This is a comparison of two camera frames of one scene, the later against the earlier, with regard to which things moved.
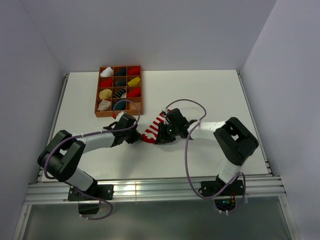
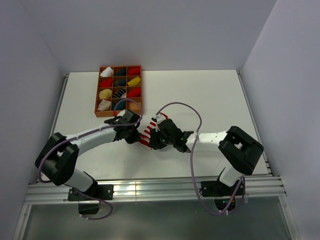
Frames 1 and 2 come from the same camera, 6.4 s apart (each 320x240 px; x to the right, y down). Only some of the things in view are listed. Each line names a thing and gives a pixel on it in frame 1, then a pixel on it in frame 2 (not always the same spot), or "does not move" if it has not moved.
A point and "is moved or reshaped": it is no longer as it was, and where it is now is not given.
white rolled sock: (107, 72) does not move
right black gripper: (162, 137) → (155, 143)
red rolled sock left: (107, 83) does not move
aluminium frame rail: (42, 193) does not move
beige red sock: (104, 105) does not move
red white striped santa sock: (149, 135) is moved or reshaped
